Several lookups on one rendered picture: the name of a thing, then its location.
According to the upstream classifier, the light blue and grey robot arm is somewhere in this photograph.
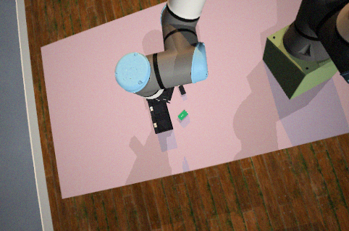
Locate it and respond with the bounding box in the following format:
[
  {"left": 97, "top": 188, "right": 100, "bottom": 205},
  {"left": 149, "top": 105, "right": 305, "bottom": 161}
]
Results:
[{"left": 115, "top": 0, "right": 349, "bottom": 99}]

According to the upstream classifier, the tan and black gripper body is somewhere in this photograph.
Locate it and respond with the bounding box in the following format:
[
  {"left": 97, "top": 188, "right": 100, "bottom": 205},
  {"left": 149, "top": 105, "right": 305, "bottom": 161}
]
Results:
[{"left": 154, "top": 87, "right": 175, "bottom": 104}]

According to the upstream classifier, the black rack of bins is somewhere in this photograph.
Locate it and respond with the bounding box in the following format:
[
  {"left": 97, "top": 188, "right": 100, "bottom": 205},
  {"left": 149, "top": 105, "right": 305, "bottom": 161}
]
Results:
[{"left": 146, "top": 99, "right": 173, "bottom": 134}]

